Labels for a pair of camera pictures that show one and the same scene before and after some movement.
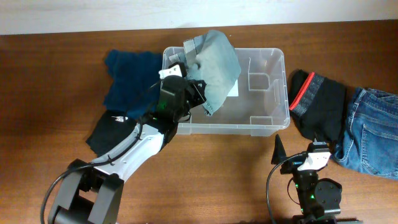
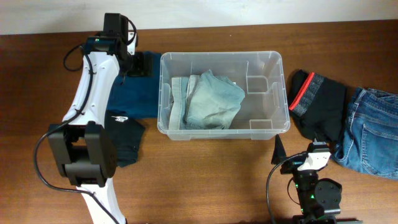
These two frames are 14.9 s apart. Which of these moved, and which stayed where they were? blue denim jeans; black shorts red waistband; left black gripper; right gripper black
Moved: left black gripper
Stayed: blue denim jeans; black shorts red waistband; right gripper black
